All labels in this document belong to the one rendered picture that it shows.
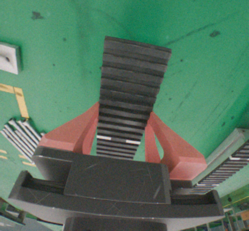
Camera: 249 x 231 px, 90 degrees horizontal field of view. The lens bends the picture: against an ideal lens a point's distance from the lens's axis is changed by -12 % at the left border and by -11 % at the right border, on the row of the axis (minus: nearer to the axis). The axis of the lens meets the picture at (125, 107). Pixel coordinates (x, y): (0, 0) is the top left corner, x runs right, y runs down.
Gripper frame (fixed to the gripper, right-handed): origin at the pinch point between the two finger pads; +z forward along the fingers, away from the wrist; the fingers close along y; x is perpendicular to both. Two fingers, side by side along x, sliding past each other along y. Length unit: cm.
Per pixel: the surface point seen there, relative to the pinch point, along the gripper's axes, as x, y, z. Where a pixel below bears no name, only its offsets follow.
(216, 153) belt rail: 7.9, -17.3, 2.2
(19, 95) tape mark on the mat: 2.2, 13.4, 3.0
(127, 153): 6.1, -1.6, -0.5
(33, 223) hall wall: 1044, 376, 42
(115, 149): 5.5, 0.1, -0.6
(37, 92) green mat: 1.3, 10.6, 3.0
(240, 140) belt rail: 2.6, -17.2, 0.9
